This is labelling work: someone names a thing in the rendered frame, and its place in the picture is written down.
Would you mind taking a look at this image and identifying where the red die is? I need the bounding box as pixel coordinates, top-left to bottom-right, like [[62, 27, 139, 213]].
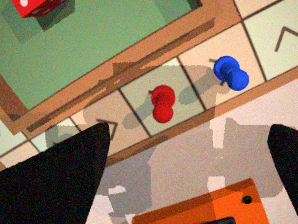
[[12, 0, 67, 18]]

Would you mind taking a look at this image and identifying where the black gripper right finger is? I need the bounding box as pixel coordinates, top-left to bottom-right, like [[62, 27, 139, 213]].
[[267, 124, 298, 216]]

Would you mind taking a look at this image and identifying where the blue pawn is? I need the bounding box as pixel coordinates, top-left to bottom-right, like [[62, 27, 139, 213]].
[[213, 55, 249, 92]]

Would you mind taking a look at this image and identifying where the red pawn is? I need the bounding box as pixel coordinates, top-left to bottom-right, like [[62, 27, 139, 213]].
[[150, 84, 174, 123]]

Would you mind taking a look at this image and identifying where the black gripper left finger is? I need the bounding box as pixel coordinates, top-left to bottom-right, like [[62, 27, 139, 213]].
[[0, 123, 110, 224]]

